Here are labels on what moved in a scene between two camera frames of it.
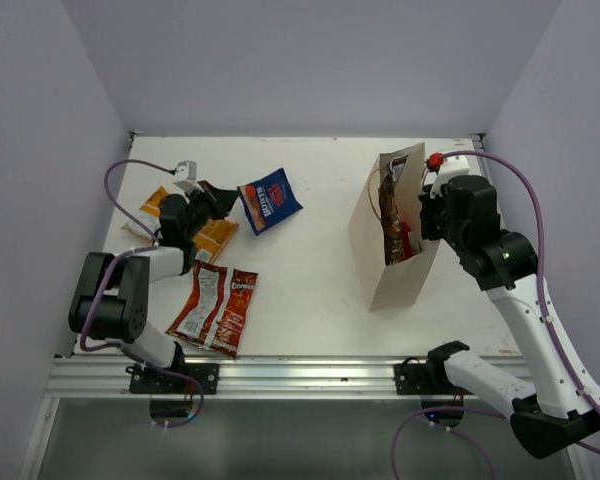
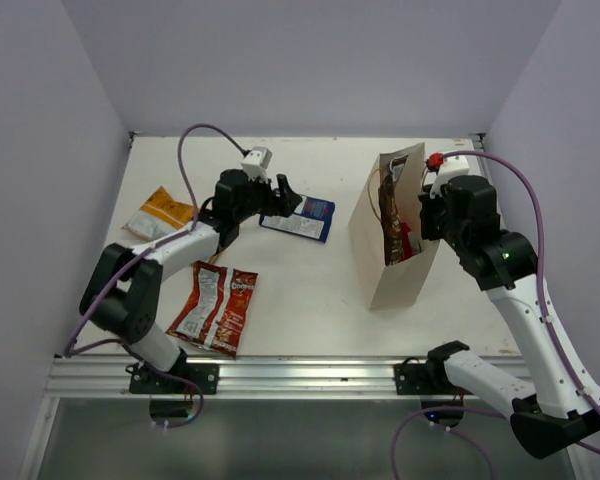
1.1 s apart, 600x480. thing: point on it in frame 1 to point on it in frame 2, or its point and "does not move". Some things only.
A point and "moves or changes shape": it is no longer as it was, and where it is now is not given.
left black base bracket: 144,380 does not move
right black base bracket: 415,378 does not move
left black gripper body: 199,214 to 259,200
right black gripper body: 434,220 does not move
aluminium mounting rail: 243,377 does not move
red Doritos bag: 215,312 does not move
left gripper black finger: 218,202 to 285,201
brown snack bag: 389,213 does not move
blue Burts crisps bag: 268,201 moves or changes shape
